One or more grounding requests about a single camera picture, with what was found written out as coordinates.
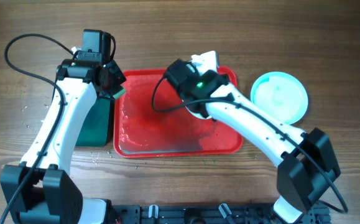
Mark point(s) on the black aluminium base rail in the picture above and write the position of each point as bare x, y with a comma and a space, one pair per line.
252, 213

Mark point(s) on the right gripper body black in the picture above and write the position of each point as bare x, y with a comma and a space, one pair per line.
223, 78

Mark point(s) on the white plate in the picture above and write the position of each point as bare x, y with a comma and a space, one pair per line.
197, 114
280, 95

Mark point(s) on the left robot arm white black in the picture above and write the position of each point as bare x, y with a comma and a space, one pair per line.
39, 189

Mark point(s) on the black tray green water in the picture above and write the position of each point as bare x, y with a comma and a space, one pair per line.
97, 124

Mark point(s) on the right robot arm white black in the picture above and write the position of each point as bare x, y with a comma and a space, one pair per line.
306, 162

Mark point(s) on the green sponge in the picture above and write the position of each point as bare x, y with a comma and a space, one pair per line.
117, 93

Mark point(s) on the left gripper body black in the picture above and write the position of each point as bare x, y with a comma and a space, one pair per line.
115, 77

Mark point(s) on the red plastic tray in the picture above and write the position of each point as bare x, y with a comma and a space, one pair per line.
139, 131

